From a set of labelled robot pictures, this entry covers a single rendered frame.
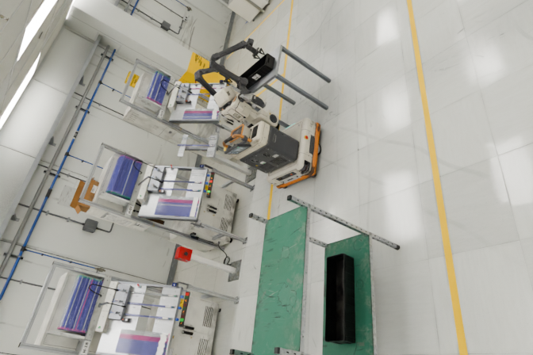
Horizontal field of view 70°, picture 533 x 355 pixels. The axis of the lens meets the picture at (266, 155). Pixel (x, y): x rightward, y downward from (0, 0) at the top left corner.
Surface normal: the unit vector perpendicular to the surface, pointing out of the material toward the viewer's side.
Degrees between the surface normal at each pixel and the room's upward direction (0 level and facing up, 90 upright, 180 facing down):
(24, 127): 90
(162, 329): 47
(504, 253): 0
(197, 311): 90
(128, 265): 90
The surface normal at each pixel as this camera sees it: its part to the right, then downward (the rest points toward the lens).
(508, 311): -0.79, -0.40
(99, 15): 0.61, -0.37
